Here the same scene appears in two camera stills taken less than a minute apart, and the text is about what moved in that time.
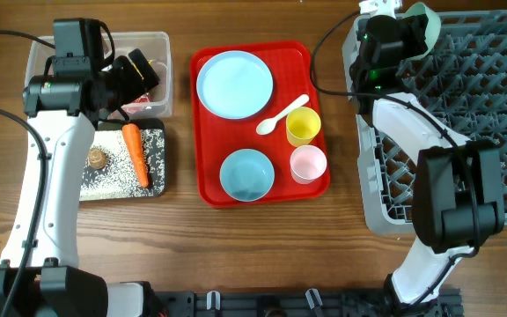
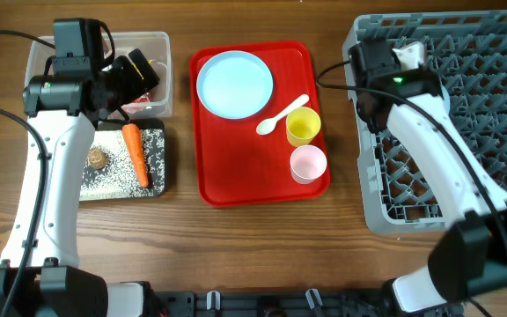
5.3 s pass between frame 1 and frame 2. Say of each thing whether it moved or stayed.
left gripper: stayed
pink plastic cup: stayed
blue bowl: moved
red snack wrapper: stayed
